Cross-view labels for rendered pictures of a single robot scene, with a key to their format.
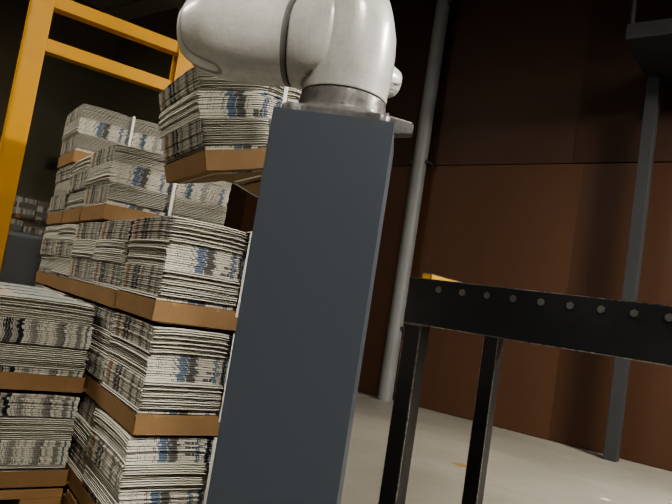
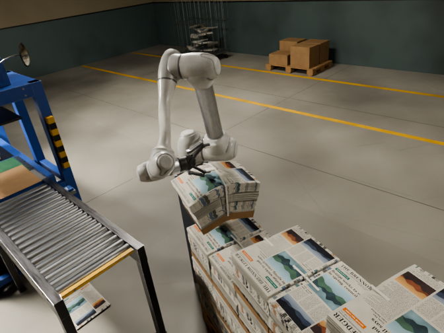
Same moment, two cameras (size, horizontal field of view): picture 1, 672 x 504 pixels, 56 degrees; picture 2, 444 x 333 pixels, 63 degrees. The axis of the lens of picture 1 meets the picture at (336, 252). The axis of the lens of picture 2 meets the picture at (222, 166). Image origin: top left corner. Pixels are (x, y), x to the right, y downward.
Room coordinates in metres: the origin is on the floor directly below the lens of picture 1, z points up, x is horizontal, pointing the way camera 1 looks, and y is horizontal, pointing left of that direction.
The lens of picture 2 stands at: (3.18, 0.54, 2.19)
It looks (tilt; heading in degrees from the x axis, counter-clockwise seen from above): 29 degrees down; 189
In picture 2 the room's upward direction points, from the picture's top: 6 degrees counter-clockwise
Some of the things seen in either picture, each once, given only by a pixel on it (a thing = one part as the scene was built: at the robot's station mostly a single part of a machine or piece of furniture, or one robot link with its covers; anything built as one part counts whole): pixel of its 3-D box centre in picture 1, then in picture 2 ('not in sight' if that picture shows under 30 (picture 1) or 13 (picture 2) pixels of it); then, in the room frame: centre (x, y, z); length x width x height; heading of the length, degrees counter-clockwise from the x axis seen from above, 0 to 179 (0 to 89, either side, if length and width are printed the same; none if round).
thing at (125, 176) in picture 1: (156, 198); (284, 274); (1.99, 0.60, 0.95); 0.38 x 0.29 x 0.23; 124
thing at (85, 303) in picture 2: not in sight; (82, 303); (1.41, -0.92, 0.01); 0.37 x 0.28 x 0.01; 52
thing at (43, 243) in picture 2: not in sight; (59, 236); (1.51, -0.80, 0.77); 0.47 x 0.05 x 0.05; 142
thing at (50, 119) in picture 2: not in sight; (57, 142); (0.68, -1.15, 1.05); 0.05 x 0.05 x 0.45; 52
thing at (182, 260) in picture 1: (139, 371); (269, 328); (1.88, 0.52, 0.42); 1.17 x 0.39 x 0.83; 34
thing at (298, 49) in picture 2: not in sight; (298, 55); (-4.97, 1.25, 0.28); 1.20 x 0.80 x 0.56; 52
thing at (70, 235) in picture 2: not in sight; (64, 240); (1.55, -0.75, 0.77); 0.47 x 0.05 x 0.05; 142
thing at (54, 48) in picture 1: (110, 68); not in sight; (2.84, 1.17, 1.62); 0.75 x 0.06 x 0.06; 124
